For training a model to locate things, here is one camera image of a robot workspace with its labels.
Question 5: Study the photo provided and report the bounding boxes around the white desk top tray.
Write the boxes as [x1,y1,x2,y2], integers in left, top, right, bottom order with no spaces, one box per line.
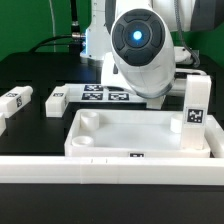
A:
[64,109,210,158]

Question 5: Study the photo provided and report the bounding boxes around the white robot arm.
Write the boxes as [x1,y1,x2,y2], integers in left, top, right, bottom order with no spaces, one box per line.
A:
[81,0,224,99]

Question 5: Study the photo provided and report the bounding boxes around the white marker base plate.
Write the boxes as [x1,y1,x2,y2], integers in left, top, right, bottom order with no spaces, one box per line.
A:
[67,84,146,103]

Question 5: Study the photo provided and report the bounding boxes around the white front obstacle rail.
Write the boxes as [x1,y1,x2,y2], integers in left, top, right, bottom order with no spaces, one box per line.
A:
[0,156,224,186]

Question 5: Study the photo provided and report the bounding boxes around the white obstacle rail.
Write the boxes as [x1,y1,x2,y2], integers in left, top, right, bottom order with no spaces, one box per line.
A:
[205,115,224,158]
[0,156,224,186]

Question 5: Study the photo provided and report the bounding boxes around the black cable with connector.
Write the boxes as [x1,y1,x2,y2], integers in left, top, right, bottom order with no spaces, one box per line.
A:
[27,0,88,54]

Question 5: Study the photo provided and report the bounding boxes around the white right obstacle rail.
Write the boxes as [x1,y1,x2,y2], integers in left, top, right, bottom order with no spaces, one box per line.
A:
[205,115,224,158]

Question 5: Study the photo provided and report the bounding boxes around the white thin cable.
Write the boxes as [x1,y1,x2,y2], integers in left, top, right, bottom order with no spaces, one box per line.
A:
[48,0,57,38]

